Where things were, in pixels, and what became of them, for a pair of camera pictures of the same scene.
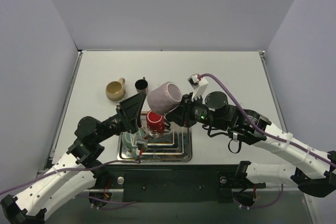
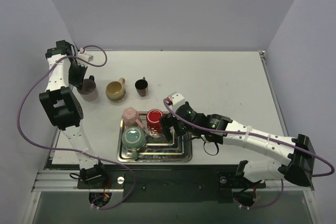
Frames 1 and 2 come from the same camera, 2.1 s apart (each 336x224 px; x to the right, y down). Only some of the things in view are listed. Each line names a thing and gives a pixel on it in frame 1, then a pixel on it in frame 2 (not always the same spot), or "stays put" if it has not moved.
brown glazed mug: x=141 y=85 stays put
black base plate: x=181 y=183 stays put
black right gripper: x=185 y=109 to x=171 y=123
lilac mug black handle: x=164 y=97 to x=89 y=91
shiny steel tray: x=175 y=145 stays put
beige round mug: x=115 y=91 stays put
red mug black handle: x=156 y=122 stays put
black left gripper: x=122 y=116 to x=77 y=74
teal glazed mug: x=127 y=138 stays put
